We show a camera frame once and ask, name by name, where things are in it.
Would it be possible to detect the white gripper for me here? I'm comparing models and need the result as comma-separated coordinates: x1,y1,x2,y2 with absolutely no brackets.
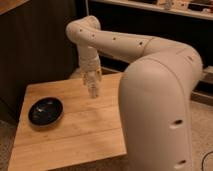
79,55,102,88

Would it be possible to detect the small white bottle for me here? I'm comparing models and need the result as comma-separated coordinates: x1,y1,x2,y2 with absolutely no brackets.
87,75,99,98

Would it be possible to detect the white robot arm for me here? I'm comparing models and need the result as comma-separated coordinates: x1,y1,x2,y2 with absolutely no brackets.
66,16,202,171

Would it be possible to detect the black ceramic bowl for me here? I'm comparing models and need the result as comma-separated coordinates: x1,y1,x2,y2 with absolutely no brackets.
28,97,63,126

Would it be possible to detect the wooden table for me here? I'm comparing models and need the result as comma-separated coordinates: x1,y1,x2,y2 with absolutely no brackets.
8,74,126,171

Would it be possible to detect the wooden shelf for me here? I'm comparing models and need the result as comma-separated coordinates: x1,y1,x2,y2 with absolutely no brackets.
92,0,213,21

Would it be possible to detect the black cable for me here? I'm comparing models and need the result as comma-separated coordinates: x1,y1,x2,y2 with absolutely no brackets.
200,150,213,171

